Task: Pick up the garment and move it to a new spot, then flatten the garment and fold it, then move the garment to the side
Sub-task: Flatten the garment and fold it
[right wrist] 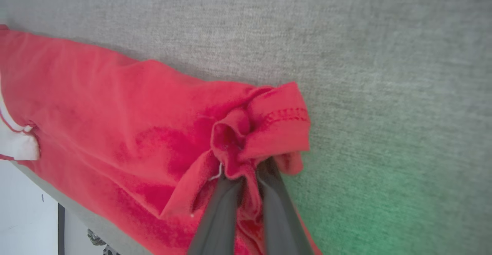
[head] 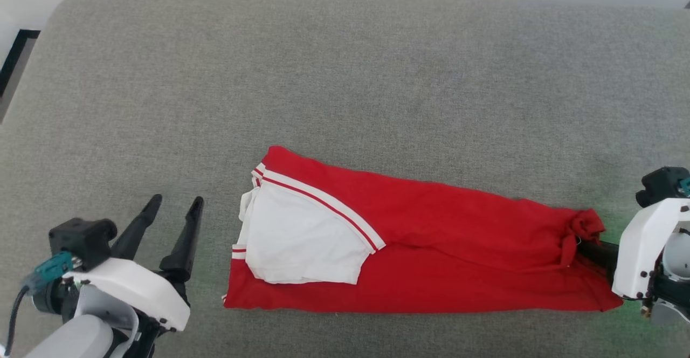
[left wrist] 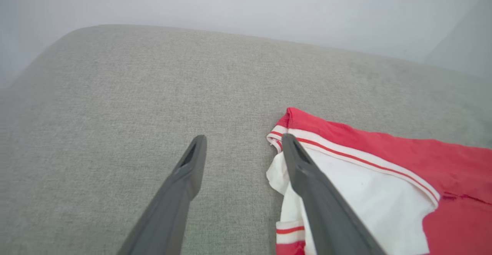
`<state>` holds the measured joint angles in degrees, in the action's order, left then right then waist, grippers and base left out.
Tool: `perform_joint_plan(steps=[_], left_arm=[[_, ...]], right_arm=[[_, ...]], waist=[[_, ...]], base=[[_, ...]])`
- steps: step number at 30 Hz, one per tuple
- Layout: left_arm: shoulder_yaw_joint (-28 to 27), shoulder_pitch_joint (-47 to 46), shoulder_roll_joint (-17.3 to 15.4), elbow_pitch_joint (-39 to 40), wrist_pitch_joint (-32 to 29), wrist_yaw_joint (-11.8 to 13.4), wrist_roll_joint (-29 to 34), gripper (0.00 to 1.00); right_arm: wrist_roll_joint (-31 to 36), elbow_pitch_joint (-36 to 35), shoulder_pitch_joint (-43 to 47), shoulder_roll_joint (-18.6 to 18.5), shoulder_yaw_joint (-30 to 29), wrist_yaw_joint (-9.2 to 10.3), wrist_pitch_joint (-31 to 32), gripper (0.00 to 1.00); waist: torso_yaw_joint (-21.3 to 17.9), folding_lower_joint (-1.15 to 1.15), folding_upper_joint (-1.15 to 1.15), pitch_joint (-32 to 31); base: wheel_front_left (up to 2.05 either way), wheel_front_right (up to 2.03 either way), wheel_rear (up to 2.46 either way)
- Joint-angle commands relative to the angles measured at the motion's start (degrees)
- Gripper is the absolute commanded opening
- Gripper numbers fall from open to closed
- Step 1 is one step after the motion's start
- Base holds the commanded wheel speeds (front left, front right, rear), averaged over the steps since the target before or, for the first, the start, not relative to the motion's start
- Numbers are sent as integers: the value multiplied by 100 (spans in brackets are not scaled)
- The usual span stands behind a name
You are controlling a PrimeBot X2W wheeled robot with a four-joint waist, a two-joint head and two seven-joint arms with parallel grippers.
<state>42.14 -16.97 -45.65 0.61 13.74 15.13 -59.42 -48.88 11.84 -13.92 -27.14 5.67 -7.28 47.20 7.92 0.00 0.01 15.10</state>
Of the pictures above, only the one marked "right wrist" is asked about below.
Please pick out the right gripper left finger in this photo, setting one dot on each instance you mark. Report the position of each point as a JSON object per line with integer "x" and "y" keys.
{"x": 219, "y": 224}

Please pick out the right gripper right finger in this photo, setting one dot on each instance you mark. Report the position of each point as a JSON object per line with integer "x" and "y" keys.
{"x": 282, "y": 224}

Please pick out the red and white basketball jersey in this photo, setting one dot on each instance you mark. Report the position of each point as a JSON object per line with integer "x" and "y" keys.
{"x": 96, "y": 113}

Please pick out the dark patterned object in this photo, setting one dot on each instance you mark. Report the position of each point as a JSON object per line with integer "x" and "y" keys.
{"x": 98, "y": 240}

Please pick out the grey fabric sofa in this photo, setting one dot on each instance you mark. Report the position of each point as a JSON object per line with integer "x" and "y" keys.
{"x": 384, "y": 93}

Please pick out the black vertical post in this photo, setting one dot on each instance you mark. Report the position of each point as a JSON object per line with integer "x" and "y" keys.
{"x": 61, "y": 232}

